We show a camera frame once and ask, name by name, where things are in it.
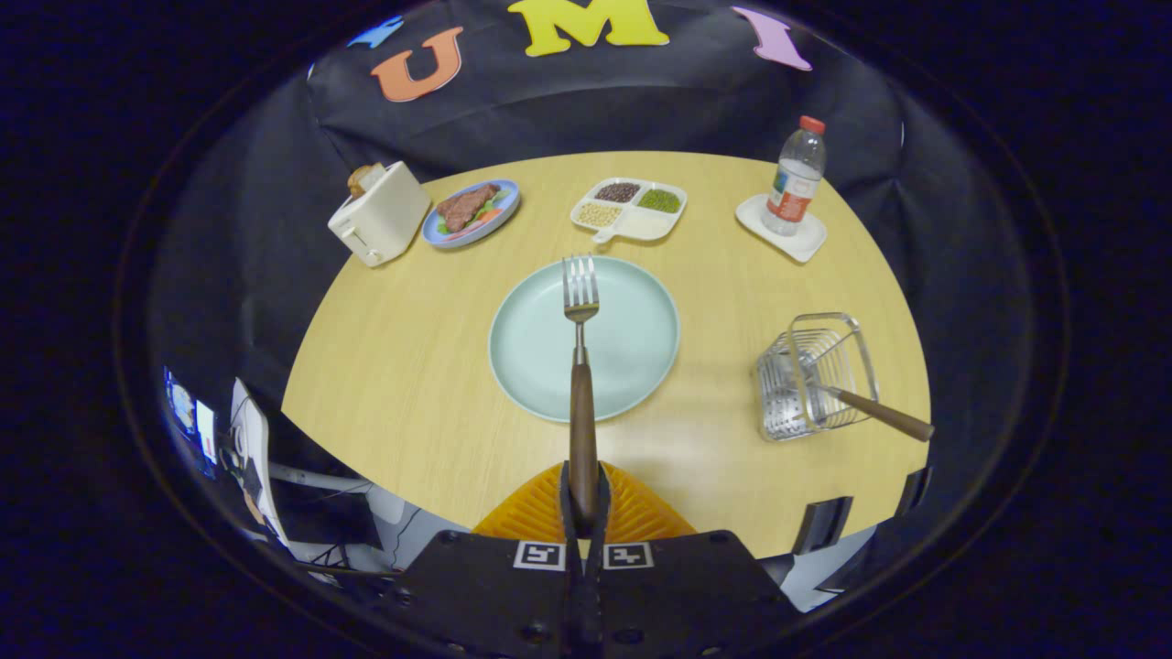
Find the black chair part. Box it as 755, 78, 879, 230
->
792, 496, 854, 556
895, 465, 935, 519

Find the brown steak piece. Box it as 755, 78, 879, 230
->
436, 183, 502, 233

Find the wooden handled fork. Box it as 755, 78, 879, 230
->
561, 254, 602, 527

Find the cream toaster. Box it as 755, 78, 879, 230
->
327, 161, 432, 268

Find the white square coaster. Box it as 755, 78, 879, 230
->
735, 193, 829, 265

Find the wooden handled spoon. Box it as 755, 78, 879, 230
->
815, 383, 937, 443

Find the blue plate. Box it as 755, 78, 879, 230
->
421, 178, 521, 250

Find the pale green plate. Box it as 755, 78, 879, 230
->
488, 255, 682, 424

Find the computer monitor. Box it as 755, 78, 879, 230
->
163, 366, 218, 479

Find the white divided bean tray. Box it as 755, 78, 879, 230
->
570, 177, 689, 244

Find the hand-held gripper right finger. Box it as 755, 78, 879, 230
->
586, 462, 802, 659

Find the black backdrop cloth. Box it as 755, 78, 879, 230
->
146, 0, 1036, 596

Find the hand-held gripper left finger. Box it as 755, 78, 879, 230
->
380, 462, 587, 659

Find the metal wire basket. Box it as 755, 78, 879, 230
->
754, 312, 882, 443

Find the clear red-capped water bottle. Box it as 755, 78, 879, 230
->
760, 115, 827, 237

